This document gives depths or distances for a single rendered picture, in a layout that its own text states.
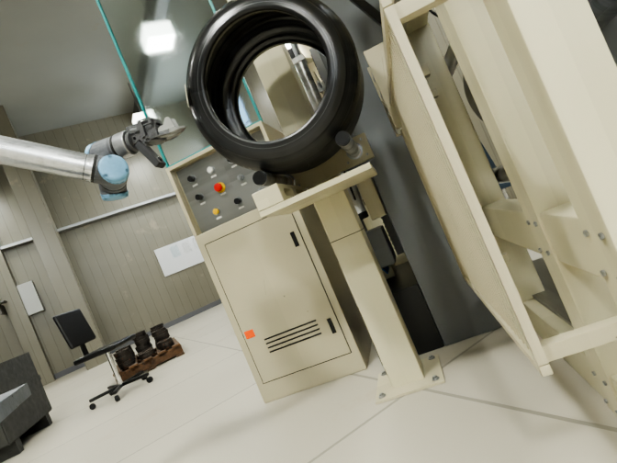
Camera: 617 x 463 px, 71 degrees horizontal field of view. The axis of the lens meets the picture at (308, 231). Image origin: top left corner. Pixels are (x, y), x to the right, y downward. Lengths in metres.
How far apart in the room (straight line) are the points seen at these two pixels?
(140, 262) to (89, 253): 1.16
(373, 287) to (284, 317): 0.60
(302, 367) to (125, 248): 9.53
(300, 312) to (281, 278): 0.19
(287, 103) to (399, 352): 1.05
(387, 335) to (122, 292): 9.92
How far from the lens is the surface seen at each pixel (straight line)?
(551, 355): 0.87
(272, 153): 1.33
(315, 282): 2.04
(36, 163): 1.55
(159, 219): 11.61
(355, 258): 1.66
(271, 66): 1.78
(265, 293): 2.12
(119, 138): 1.65
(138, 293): 11.32
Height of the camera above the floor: 0.67
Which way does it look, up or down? 1 degrees up
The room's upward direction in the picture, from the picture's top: 23 degrees counter-clockwise
